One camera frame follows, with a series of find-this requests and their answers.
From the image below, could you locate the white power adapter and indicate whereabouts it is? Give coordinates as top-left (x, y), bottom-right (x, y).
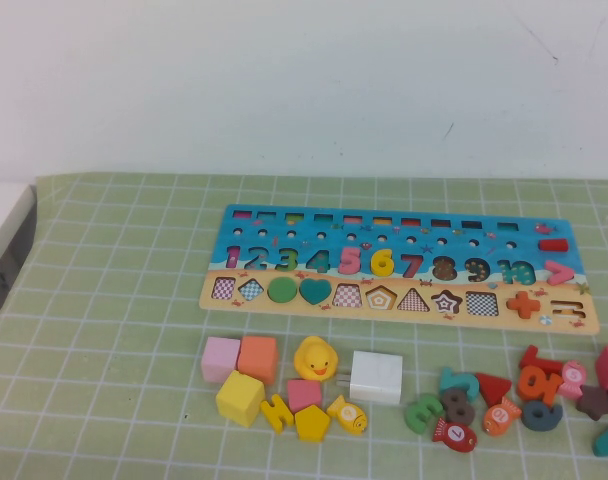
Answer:
top-left (337, 350), bottom-right (404, 406)

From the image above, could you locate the green circle puzzle piece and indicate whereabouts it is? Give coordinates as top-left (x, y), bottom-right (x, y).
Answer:
top-left (266, 276), bottom-right (299, 305)

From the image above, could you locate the teal heart puzzle piece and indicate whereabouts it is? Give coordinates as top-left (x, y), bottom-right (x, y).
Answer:
top-left (298, 277), bottom-right (332, 306)

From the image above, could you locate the grey number nine piece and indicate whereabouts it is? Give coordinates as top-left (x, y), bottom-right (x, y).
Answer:
top-left (520, 399), bottom-right (564, 433)

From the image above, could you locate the pink wooden cube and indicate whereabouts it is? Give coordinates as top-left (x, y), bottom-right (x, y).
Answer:
top-left (201, 336), bottom-right (244, 384)

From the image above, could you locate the yellow letter piece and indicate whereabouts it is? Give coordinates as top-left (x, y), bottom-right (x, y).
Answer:
top-left (259, 393), bottom-right (296, 435)

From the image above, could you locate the yellow rubber duck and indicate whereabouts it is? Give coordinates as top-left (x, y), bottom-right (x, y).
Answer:
top-left (293, 335), bottom-right (340, 384)

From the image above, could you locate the brown star puzzle piece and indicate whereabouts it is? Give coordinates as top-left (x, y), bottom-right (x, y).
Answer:
top-left (575, 384), bottom-right (608, 422)

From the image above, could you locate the pink trapezoid puzzle piece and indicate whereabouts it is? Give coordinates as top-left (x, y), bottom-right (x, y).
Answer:
top-left (285, 378), bottom-right (324, 414)

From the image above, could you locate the teal number four piece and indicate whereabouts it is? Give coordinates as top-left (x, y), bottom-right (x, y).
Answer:
top-left (592, 422), bottom-right (608, 459)

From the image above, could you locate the pink greater-than sign piece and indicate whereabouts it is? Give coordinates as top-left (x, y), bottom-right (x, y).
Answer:
top-left (543, 259), bottom-right (576, 287)

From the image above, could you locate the pink number five piece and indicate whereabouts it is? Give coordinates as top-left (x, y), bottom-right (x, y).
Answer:
top-left (337, 247), bottom-right (364, 276)

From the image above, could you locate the red wooden fish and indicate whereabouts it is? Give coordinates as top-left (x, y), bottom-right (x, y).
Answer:
top-left (431, 417), bottom-right (479, 455)

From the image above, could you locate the brown number eight piece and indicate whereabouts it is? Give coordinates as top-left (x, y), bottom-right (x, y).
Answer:
top-left (440, 388), bottom-right (476, 425)

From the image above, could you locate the orange plus sign piece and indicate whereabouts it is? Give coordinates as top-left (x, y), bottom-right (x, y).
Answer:
top-left (506, 291), bottom-right (542, 321)

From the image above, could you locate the red triangle puzzle piece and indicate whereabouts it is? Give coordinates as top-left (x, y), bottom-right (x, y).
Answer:
top-left (474, 372), bottom-right (514, 408)

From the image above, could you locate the yellow wooden fish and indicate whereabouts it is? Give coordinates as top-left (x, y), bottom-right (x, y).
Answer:
top-left (325, 394), bottom-right (368, 436)

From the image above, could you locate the yellow number six piece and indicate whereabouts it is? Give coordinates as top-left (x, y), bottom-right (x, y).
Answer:
top-left (369, 248), bottom-right (396, 278)

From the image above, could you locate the red number one piece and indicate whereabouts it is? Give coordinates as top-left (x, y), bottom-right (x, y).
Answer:
top-left (518, 344), bottom-right (564, 375)

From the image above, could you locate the orange wooden fish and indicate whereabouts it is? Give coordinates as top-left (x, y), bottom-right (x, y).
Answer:
top-left (482, 396), bottom-right (524, 436)

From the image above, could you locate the orange number ten piece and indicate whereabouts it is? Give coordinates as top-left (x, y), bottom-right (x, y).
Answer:
top-left (516, 364), bottom-right (565, 405)

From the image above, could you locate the orange foam cube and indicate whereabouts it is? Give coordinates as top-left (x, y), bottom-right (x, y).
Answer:
top-left (237, 334), bottom-right (280, 386)

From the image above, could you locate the green checkered tablecloth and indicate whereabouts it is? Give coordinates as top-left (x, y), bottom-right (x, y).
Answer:
top-left (0, 172), bottom-right (608, 480)

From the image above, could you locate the green number three piece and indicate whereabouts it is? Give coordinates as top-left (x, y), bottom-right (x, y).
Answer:
top-left (403, 393), bottom-right (445, 435)

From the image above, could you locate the yellow wooden cube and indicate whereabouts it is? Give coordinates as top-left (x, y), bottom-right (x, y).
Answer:
top-left (215, 369), bottom-right (267, 429)

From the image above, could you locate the teal number two piece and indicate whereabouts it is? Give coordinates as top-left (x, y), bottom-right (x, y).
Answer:
top-left (437, 367), bottom-right (480, 404)

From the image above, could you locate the blue wooden number puzzle board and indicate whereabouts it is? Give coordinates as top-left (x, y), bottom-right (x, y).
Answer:
top-left (197, 203), bottom-right (601, 335)

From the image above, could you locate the yellow pentagon puzzle piece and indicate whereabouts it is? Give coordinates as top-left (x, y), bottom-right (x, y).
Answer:
top-left (293, 403), bottom-right (332, 444)

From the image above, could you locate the pink wooden fish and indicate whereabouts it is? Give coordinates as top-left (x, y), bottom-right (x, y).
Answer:
top-left (557, 360), bottom-right (591, 399)

